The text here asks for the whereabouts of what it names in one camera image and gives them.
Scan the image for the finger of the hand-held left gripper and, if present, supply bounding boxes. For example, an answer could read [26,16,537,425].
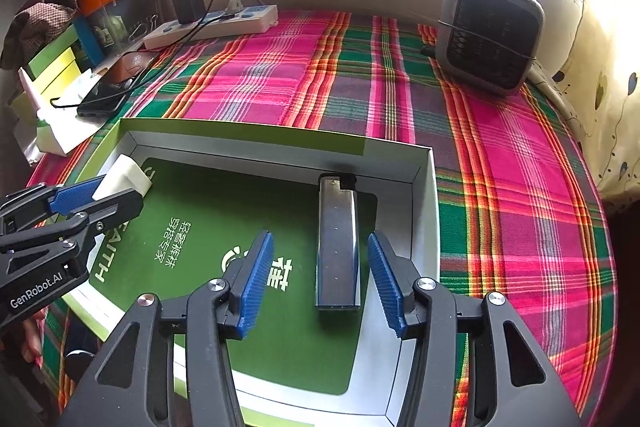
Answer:
[0,177,106,233]
[0,188,145,258]

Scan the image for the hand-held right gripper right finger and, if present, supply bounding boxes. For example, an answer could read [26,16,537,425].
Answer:
[367,231,583,427]

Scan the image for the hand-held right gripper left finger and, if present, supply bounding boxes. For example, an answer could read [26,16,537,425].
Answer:
[60,229,276,427]

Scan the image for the silver lighter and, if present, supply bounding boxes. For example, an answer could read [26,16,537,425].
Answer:
[315,173,362,312]

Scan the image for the green cardboard box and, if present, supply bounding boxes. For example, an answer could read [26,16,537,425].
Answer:
[60,118,441,427]

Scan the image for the person's left hand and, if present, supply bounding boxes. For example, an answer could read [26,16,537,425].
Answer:
[17,312,48,360]

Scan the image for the green white packet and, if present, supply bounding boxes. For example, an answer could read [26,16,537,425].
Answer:
[12,97,98,155]

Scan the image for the black smartphone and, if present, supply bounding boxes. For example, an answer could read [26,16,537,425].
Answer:
[76,79,136,118]

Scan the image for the white plastic stand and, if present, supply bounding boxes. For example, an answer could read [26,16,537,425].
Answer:
[20,67,47,120]

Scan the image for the plaid blanket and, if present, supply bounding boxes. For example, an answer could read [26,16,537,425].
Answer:
[25,9,618,427]

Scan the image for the green and yellow box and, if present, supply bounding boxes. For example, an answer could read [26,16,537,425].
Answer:
[27,27,96,95]

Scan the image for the brown flat box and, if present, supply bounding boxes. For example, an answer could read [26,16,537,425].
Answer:
[107,52,161,82]

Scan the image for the brown patterned cloth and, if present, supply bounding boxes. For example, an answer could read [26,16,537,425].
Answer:
[0,0,81,68]

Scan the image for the black binder clip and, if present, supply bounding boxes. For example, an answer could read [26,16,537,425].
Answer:
[132,14,161,40]

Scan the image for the dark printed box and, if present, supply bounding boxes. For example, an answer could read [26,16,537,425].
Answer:
[87,0,166,58]

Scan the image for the black power adapter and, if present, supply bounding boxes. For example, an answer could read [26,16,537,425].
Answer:
[171,0,204,25]

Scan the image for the white power strip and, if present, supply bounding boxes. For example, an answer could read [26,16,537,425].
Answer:
[143,4,279,50]

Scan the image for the grey space heater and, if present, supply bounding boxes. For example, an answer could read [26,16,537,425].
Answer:
[434,0,546,95]

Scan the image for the yellow heart print curtain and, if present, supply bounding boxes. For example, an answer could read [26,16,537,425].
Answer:
[550,0,640,212]

